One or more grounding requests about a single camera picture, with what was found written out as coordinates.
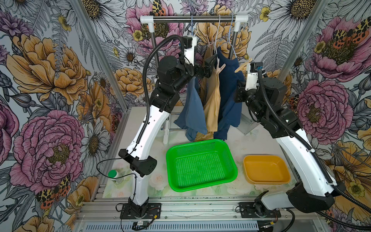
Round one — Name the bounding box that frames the dark blue t-shirt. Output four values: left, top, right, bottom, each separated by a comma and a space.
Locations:
214, 47, 244, 140

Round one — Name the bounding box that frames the wooden clothespin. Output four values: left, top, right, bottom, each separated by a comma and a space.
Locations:
234, 58, 253, 73

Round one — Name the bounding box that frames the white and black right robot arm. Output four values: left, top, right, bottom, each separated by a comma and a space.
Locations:
235, 63, 371, 231

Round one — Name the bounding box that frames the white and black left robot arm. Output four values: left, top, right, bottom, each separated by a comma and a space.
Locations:
118, 35, 216, 218

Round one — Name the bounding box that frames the tan tank top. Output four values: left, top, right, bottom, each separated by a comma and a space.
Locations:
194, 53, 225, 142

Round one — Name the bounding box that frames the silver metal case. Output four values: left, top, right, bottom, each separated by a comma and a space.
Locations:
237, 114, 260, 135

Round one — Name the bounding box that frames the light blue t-shirt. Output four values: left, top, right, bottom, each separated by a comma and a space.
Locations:
174, 77, 208, 142

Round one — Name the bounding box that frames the metal clothes rack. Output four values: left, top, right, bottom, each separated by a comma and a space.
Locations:
134, 14, 249, 145

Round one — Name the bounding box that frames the yellow plastic tray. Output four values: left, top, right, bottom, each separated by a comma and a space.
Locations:
243, 155, 291, 185

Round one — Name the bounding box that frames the green perforated plastic basket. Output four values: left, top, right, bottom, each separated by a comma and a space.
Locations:
166, 139, 238, 192

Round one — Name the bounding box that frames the green capped bottle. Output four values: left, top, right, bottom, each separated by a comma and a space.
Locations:
107, 170, 123, 184

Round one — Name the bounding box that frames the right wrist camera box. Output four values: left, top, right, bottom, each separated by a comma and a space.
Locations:
244, 61, 263, 90

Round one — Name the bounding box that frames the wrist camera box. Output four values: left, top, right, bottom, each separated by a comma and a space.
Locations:
244, 61, 263, 90
182, 35, 197, 65

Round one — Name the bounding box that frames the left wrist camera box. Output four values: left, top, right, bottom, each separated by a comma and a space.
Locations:
182, 35, 197, 65

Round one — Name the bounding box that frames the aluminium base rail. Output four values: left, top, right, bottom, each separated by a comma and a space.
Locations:
74, 196, 329, 232

